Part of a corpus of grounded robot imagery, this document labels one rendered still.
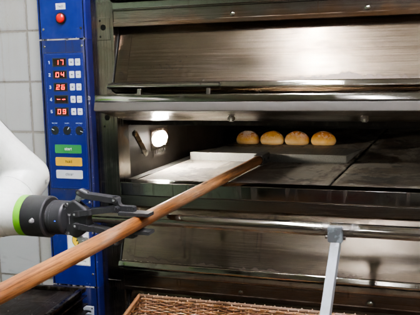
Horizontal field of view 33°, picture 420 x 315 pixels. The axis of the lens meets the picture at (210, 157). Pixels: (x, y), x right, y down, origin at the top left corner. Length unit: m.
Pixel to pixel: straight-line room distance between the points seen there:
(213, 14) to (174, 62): 0.17
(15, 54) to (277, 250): 0.98
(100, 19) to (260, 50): 0.49
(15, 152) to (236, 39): 0.68
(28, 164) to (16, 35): 0.64
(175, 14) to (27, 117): 0.57
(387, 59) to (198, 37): 0.52
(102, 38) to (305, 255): 0.85
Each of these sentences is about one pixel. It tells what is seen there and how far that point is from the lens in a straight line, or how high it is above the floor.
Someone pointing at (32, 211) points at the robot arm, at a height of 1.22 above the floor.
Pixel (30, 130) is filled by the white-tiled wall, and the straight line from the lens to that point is 2.27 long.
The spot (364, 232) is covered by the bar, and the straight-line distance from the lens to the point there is 1.57.
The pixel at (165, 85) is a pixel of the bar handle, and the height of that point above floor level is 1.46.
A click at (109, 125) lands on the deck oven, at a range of 2.14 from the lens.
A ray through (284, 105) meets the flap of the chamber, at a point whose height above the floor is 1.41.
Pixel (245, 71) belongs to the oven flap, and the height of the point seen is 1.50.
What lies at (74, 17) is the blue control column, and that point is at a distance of 2.14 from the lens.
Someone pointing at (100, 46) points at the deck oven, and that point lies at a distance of 2.14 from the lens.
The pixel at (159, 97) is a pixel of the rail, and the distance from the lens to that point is 1.91.
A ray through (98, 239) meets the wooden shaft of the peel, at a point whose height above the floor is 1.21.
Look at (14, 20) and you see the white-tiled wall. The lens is 2.29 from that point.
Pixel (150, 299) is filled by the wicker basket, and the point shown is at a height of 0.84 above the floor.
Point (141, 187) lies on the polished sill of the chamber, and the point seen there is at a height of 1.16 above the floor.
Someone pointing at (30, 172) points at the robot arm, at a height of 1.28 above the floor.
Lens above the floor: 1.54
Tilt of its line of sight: 8 degrees down
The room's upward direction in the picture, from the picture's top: 2 degrees counter-clockwise
